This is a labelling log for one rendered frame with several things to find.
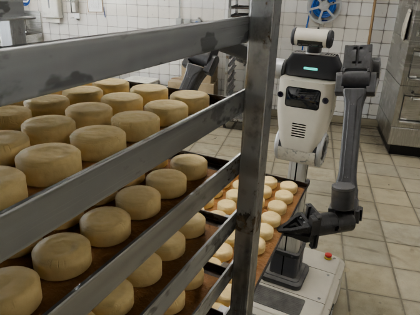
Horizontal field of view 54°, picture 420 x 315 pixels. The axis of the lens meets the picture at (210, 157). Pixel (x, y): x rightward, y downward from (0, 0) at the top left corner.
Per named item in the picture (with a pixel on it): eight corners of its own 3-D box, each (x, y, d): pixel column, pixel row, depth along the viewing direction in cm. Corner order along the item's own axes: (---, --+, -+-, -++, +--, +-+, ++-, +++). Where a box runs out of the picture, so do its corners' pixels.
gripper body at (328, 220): (310, 250, 105) (336, 245, 107) (315, 217, 101) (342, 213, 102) (299, 235, 111) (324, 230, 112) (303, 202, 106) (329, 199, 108)
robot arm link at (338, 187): (362, 216, 115) (330, 212, 118) (365, 176, 112) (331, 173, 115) (359, 234, 104) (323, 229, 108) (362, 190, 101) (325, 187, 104)
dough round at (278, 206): (264, 208, 112) (264, 202, 111) (279, 203, 114) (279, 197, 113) (274, 218, 108) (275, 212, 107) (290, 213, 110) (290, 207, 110)
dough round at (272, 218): (282, 219, 108) (283, 213, 107) (277, 230, 104) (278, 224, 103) (264, 215, 110) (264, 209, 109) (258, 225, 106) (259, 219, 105)
